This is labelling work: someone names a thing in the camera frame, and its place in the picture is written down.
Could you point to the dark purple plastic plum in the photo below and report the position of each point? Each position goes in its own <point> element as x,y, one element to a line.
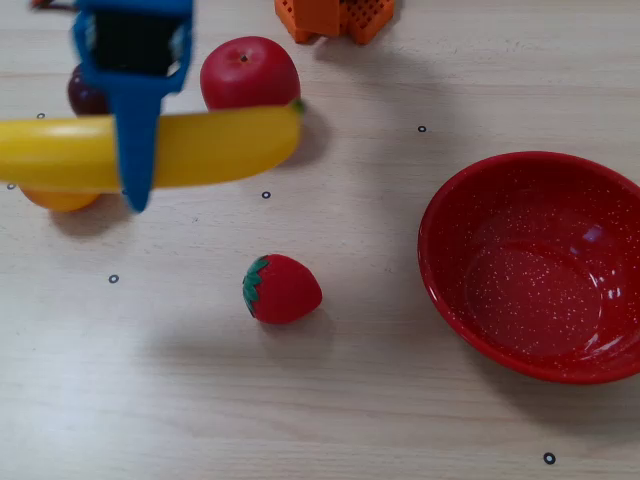
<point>85,97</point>

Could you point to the blue gripper black motor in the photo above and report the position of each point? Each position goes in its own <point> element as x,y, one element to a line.
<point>131,45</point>

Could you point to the orange robot base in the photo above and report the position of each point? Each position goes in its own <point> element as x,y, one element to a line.
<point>320,20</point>

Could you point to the red plastic strawberry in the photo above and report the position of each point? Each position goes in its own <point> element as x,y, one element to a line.
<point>285,292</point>

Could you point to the red speckled enamel bowl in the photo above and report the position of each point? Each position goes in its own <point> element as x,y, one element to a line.
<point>530,300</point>

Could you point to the orange yellow plastic peach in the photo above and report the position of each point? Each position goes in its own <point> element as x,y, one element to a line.
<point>60,200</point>

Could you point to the red plastic apple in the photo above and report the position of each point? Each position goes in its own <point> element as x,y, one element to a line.
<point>250,75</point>

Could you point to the yellow plastic banana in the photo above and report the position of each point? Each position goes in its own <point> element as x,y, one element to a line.
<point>225,145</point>

